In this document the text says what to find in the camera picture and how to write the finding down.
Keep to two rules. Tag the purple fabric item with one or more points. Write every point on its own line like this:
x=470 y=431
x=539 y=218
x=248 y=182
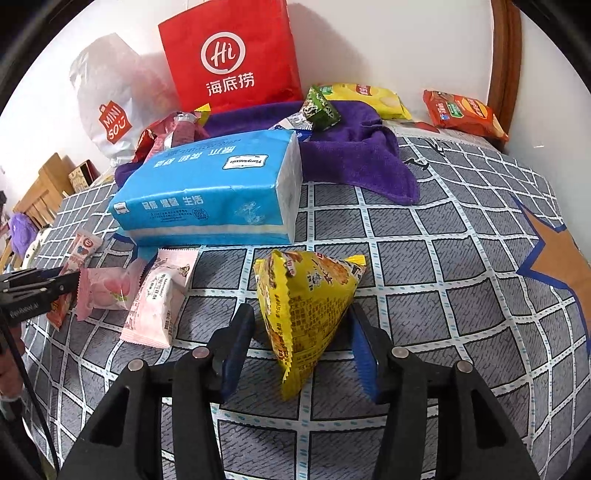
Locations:
x=23 y=235

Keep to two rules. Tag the red decorated box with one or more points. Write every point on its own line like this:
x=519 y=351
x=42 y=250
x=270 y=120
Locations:
x=83 y=175

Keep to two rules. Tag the person's left hand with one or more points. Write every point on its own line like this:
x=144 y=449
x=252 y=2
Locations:
x=9 y=364

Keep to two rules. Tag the green triangular snack packet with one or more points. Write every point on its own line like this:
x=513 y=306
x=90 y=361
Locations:
x=321 y=110

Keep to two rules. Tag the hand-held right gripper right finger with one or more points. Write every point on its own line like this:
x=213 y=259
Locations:
x=367 y=364

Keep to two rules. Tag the purple towel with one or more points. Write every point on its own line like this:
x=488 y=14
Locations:
x=351 y=157

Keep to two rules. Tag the orange chip bag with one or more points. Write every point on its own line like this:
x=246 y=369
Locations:
x=461 y=113

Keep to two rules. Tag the blue tissue pack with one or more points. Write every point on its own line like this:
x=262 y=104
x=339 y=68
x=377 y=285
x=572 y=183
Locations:
x=207 y=184

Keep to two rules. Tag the blue white snack packet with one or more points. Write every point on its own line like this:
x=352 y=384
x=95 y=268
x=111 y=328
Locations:
x=291 y=125

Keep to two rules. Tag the yellow chip bag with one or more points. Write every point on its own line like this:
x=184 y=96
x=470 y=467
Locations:
x=374 y=99

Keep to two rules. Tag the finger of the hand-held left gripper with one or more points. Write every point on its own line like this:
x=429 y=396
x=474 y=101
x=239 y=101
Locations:
x=55 y=281

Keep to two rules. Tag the yellow triangular snack packet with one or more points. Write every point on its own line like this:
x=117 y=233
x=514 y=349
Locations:
x=304 y=314

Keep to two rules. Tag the grey checked bed sheet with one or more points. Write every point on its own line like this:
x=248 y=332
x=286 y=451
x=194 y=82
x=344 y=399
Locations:
x=438 y=277

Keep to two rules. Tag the red paper bag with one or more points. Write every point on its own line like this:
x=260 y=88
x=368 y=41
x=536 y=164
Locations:
x=231 y=46

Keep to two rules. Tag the pink snack packet yellow edges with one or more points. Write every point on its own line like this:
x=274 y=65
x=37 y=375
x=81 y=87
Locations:
x=184 y=129

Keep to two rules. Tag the white plastic bag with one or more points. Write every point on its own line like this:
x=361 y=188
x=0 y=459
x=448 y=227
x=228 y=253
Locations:
x=106 y=92

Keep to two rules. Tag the pale pink peach packet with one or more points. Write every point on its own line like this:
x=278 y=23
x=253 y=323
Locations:
x=108 y=288

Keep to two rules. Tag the wooden door frame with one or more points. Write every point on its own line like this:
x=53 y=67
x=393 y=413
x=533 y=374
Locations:
x=505 y=69

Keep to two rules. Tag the pink striped wafer packet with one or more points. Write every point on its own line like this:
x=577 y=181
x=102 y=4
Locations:
x=83 y=249

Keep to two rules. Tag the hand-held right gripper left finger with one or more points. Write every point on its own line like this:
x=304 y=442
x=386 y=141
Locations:
x=233 y=355

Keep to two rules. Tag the wooden cabinet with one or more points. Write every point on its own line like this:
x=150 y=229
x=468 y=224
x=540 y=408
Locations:
x=46 y=184

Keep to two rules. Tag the pale pink cake packet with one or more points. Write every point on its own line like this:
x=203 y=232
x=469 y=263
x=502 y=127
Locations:
x=159 y=295

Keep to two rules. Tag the red candy packet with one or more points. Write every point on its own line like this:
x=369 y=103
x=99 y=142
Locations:
x=60 y=311

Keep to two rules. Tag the dark red snack packet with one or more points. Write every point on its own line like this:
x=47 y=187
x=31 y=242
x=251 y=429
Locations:
x=145 y=143

